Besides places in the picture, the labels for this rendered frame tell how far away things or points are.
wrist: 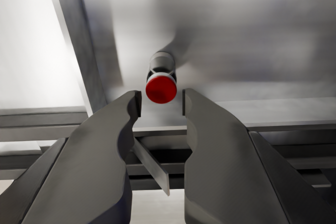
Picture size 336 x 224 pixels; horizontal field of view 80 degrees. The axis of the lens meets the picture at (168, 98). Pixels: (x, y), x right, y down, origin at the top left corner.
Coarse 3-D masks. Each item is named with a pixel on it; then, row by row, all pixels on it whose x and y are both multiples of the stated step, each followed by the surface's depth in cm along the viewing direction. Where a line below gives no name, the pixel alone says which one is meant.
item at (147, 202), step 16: (144, 176) 22; (176, 176) 22; (304, 176) 22; (320, 176) 22; (144, 192) 27; (160, 192) 27; (176, 192) 27; (144, 208) 29; (160, 208) 29; (176, 208) 29
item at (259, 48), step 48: (96, 0) 14; (144, 0) 14; (192, 0) 14; (240, 0) 14; (288, 0) 15; (96, 48) 16; (144, 48) 16; (192, 48) 16; (240, 48) 16; (288, 48) 16; (96, 96) 17; (144, 96) 19; (240, 96) 19; (288, 96) 19
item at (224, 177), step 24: (192, 96) 10; (192, 120) 9; (216, 120) 9; (192, 144) 9; (216, 144) 7; (240, 144) 7; (192, 168) 7; (216, 168) 7; (240, 168) 7; (192, 192) 6; (216, 192) 6; (240, 192) 6; (264, 192) 6; (192, 216) 6; (216, 216) 5; (240, 216) 5; (264, 216) 5
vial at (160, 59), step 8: (152, 56) 16; (160, 56) 15; (168, 56) 16; (152, 64) 15; (160, 64) 14; (168, 64) 14; (152, 72) 14; (160, 72) 13; (168, 72) 14; (176, 80) 14
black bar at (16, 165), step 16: (320, 144) 22; (0, 160) 22; (16, 160) 22; (32, 160) 22; (128, 160) 22; (160, 160) 21; (176, 160) 21; (288, 160) 21; (304, 160) 21; (320, 160) 21; (0, 176) 22; (16, 176) 22
